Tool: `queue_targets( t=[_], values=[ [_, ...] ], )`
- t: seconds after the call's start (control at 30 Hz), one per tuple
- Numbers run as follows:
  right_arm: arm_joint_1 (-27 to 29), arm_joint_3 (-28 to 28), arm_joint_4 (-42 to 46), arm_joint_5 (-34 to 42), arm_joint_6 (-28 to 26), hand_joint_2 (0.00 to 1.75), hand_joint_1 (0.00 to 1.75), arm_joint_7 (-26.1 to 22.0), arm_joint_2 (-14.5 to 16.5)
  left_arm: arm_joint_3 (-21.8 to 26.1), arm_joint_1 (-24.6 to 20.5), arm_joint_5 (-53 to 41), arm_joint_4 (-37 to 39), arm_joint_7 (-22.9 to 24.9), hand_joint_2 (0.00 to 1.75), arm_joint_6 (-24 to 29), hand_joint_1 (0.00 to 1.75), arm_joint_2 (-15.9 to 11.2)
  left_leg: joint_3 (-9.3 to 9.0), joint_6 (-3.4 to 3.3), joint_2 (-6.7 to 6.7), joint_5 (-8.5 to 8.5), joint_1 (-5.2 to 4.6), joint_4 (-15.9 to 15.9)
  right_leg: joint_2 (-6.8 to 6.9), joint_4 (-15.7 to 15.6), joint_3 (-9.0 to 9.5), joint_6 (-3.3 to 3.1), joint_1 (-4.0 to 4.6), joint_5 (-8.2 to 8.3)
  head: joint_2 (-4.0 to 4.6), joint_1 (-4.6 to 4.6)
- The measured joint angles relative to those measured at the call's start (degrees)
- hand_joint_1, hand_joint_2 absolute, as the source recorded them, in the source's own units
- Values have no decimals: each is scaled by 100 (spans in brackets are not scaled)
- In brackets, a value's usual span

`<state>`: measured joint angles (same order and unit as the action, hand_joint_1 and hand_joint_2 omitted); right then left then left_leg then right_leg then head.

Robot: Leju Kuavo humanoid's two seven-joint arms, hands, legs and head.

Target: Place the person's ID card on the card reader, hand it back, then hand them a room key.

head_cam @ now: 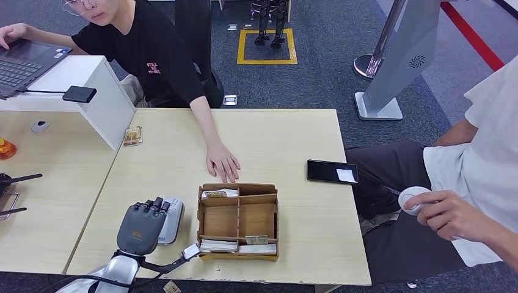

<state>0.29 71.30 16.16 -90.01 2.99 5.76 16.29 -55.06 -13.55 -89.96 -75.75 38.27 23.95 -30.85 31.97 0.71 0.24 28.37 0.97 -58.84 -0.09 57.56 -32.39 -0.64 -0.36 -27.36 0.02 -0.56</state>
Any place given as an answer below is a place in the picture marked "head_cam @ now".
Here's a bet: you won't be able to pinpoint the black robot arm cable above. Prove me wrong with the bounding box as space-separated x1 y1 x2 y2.
40 272 162 293

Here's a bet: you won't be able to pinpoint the orange object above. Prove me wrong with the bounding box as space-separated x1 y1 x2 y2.
0 137 18 161

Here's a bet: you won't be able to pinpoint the person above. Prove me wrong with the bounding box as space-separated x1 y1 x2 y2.
345 54 518 284
0 0 241 185

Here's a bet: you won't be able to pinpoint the black office chair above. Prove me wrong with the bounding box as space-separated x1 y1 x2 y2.
175 0 225 109

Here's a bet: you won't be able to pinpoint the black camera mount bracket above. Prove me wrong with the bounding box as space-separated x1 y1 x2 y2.
139 250 191 275

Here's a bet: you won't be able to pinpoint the humanoid robot with black legs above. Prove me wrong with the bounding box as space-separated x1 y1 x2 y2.
249 0 290 49

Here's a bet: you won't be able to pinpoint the white sleeves with gold card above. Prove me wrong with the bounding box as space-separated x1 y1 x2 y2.
201 189 239 200

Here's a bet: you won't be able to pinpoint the grey card reader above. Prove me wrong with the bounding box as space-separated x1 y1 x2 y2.
158 197 186 246

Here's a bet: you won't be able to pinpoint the dark grey laptop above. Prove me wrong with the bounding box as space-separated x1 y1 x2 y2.
0 39 73 100

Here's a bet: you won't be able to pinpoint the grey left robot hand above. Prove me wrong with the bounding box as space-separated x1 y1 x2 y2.
116 197 172 256

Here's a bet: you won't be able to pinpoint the white desk riser box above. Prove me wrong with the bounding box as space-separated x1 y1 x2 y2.
0 55 136 151

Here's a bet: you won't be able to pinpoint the black smartphone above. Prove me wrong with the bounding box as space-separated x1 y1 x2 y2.
306 159 360 186

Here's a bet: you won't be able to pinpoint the metal wire frame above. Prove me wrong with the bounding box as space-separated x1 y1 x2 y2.
0 191 20 221

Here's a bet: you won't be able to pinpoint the chrome stanchion pole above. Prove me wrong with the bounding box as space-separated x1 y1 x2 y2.
352 0 407 81

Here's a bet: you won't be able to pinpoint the yellow floor tape square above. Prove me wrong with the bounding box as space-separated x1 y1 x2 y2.
236 27 298 65

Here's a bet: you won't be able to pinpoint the wooden compartment organizer box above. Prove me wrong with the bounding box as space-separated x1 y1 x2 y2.
197 183 280 262

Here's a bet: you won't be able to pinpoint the white round remote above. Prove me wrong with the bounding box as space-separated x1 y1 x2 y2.
398 186 433 216

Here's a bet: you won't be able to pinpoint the person's left hand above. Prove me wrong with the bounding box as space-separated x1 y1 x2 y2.
403 190 492 242
205 141 241 185

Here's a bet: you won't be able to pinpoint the black rectangular adapter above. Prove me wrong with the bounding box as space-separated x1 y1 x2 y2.
62 85 98 104

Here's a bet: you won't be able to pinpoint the red floor tape line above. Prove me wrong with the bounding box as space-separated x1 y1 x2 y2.
440 1 506 73

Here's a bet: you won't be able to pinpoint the black handled tool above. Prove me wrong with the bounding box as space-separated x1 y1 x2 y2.
0 173 43 193

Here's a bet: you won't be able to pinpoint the person's right hand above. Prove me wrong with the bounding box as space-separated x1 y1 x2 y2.
0 23 28 51

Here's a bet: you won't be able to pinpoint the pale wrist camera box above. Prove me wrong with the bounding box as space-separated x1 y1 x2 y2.
181 243 202 261

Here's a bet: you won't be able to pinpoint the key card in clear sleeve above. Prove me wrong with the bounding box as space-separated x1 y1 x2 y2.
123 125 144 148

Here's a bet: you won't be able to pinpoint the grey kiosk stand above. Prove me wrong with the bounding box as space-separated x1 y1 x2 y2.
354 0 444 121

